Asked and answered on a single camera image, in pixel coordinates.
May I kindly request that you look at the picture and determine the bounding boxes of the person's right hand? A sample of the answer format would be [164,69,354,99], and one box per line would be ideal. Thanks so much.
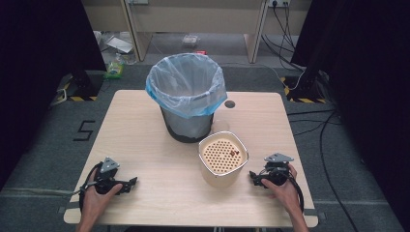
[260,163,302,215]

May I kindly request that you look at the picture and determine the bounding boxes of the black floor cable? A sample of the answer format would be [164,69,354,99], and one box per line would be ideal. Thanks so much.
[286,108,361,232]

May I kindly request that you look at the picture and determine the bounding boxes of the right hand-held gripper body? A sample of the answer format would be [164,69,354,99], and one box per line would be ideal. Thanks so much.
[255,152,295,188]

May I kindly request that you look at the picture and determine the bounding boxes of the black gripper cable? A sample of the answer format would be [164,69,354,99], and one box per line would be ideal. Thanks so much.
[78,161,104,212]
[279,170,306,215]

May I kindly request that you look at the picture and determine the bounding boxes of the black stand base hazard tape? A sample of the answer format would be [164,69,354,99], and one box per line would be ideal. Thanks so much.
[279,74,328,104]
[51,69,104,105]

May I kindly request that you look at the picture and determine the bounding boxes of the person's left hand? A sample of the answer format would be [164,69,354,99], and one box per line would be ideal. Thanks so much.
[80,168,124,220]

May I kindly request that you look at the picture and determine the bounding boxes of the white floor cable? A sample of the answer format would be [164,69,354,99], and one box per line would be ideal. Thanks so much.
[221,62,307,92]

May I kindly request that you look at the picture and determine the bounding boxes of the green packet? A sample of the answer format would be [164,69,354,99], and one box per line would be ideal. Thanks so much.
[103,61,126,80]

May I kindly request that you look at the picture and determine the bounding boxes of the black curtain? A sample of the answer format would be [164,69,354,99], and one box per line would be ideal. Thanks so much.
[0,0,107,191]
[290,0,410,231]

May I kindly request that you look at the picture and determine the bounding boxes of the black hanging cables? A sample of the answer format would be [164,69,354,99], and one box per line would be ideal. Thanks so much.
[260,1,306,73]

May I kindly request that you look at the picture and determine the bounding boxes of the clear plastic bags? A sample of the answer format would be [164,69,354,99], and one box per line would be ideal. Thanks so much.
[94,30,138,66]

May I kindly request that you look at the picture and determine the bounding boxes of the white wall socket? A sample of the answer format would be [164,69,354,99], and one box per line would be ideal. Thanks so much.
[267,0,292,9]

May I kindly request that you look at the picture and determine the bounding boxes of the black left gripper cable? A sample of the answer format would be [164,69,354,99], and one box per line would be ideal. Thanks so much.
[78,161,104,212]

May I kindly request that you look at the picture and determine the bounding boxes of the light wooden desk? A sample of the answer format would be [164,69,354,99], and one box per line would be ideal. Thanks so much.
[80,0,269,64]

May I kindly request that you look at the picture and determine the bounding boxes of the grey trash bin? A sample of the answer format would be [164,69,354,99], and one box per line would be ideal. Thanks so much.
[160,105,215,144]

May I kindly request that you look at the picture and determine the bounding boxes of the beige container with perforated insert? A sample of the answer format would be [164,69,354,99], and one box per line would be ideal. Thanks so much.
[197,130,249,189]

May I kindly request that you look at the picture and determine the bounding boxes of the translucent blue bin liner bag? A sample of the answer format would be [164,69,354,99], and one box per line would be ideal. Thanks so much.
[145,52,228,120]

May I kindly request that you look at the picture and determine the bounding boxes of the small clear plastic packet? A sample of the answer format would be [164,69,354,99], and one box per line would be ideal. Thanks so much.
[181,34,200,46]

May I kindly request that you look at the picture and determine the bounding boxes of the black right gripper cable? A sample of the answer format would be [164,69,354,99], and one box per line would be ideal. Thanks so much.
[279,170,306,215]

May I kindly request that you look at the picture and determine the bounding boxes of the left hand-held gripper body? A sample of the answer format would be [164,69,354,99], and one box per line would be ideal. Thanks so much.
[92,157,131,196]

